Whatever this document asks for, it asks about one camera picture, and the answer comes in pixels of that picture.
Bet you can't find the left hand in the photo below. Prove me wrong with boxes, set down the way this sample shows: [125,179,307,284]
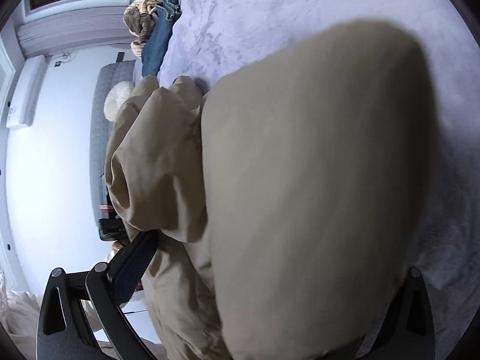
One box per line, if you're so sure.
[112,241,124,254]

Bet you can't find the brown striped clothes pile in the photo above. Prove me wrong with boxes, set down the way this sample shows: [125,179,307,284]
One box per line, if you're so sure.
[123,0,163,58]

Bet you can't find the round white cushion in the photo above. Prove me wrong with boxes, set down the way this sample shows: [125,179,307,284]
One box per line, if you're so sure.
[103,81,134,122]

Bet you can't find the white air conditioner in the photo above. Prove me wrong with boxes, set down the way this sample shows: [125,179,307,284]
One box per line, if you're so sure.
[6,55,47,129]

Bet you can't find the folded blue jeans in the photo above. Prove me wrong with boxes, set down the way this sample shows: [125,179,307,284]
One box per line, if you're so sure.
[142,0,182,77]

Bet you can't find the beige puffer jacket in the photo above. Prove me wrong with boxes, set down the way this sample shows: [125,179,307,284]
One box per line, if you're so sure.
[105,20,438,359]

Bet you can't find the grey curtain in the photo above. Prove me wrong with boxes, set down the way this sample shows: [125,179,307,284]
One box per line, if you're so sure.
[16,7,134,59]

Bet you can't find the lavender plush blanket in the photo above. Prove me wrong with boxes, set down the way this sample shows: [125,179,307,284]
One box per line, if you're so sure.
[174,0,479,359]

